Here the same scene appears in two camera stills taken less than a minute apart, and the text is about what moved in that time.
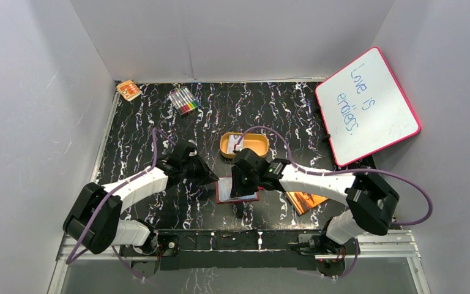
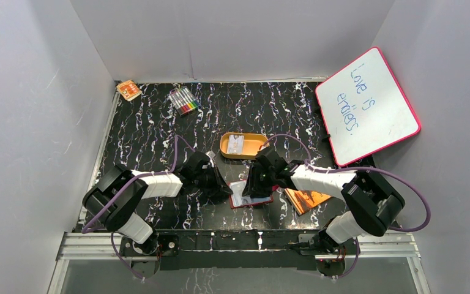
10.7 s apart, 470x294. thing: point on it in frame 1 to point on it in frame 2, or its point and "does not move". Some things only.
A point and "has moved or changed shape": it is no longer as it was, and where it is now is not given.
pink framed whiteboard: [365, 109] does not move
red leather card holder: [223, 192] has moved or changed shape
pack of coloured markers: [183, 100] does not move
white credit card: [232, 140] does not move
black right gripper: [237, 189] to [253, 184]
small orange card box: [129, 90] does not move
